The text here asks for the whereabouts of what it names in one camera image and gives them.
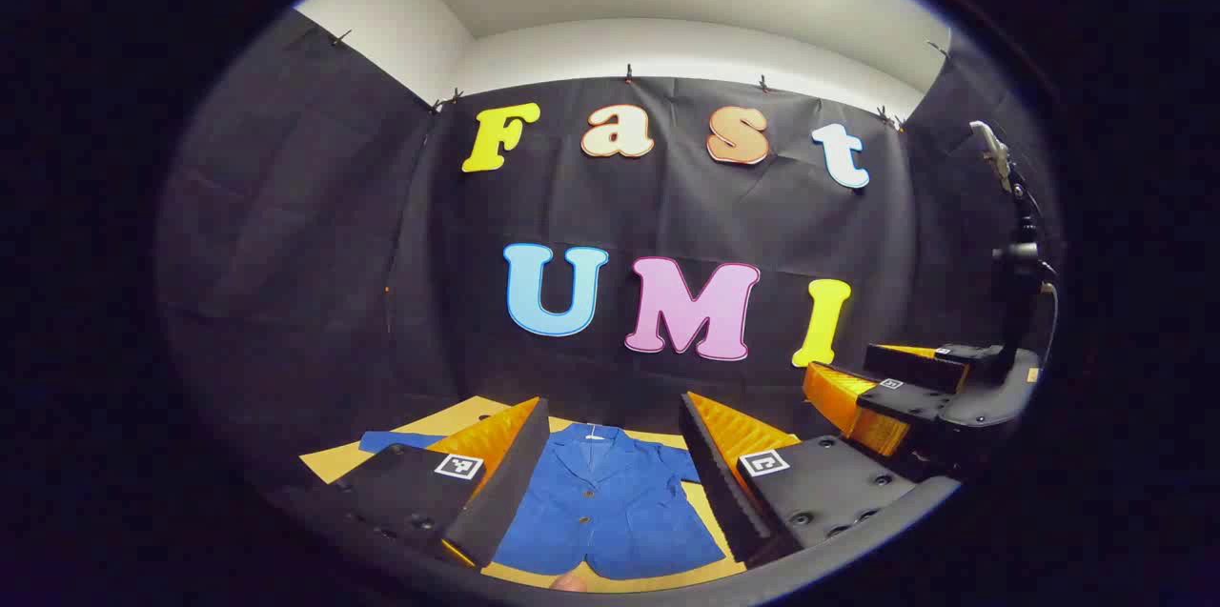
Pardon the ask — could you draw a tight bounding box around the black backdrop cloth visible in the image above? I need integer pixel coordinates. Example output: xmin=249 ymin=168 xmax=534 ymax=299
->
xmin=157 ymin=9 xmax=1064 ymax=494

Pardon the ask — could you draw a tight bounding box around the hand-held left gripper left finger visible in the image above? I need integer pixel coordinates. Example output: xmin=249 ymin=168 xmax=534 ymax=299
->
xmin=324 ymin=395 xmax=552 ymax=570

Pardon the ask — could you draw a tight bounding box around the blue button-up jacket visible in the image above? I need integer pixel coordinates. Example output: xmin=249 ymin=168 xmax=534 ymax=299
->
xmin=359 ymin=423 xmax=727 ymax=581

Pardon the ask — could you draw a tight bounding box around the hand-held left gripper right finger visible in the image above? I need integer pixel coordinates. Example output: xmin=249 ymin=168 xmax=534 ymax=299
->
xmin=679 ymin=390 xmax=962 ymax=568

